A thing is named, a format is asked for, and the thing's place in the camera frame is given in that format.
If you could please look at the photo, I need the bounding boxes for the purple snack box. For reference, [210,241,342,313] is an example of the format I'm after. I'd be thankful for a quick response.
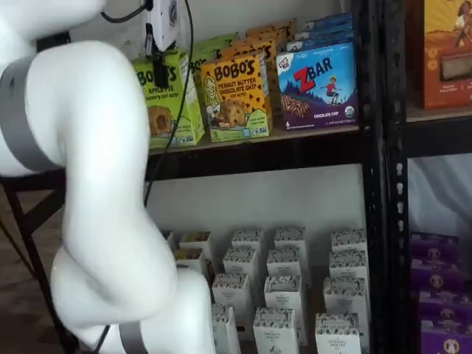
[420,320,472,354]
[417,290,472,325]
[409,260,464,294]
[409,232,460,265]

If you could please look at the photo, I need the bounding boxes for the yellow Bobo's peanut butter box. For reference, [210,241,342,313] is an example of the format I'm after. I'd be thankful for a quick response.
[220,39,280,119]
[246,18,296,33]
[200,51,274,143]
[243,27,296,44]

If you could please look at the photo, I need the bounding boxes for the black metal shelf rack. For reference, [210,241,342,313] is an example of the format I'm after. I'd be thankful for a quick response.
[0,0,388,354]
[383,0,472,354]

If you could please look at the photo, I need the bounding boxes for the small white fruit print box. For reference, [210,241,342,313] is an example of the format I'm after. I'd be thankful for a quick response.
[173,249,207,277]
[179,231,212,260]

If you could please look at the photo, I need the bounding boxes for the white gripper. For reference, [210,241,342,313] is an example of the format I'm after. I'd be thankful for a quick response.
[144,0,182,86]

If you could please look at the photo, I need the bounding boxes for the white patterned pantry carton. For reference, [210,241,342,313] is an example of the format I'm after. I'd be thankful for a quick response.
[212,305,243,354]
[231,229,264,256]
[323,277,370,319]
[252,308,301,354]
[328,251,369,283]
[263,275,308,315]
[274,227,308,255]
[265,247,308,282]
[330,229,368,256]
[315,313,365,354]
[223,247,260,282]
[212,273,254,326]

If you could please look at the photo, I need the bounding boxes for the white draped cloth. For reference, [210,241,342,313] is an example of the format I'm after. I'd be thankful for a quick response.
[407,154,472,237]

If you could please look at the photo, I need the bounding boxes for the thin short black cable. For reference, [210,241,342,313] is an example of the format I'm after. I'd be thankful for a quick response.
[100,2,153,23]

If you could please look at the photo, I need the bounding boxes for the green Bobo's apple pie box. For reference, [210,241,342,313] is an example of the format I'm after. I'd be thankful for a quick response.
[131,49,206,150]
[186,32,241,79]

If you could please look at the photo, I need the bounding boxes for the orange cereal box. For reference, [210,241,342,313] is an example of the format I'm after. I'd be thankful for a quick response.
[405,0,472,111]

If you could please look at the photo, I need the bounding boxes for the wooden shelf board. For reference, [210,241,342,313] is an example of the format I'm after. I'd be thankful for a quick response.
[147,124,361,158]
[405,105,472,125]

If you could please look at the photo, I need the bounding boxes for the long black cable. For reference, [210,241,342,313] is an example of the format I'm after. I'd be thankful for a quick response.
[91,0,195,354]

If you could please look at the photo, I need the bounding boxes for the blue Zbar chocolate chip box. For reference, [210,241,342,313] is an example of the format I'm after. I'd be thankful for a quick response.
[285,31,355,52]
[303,13,352,31]
[275,41,358,131]
[294,21,354,41]

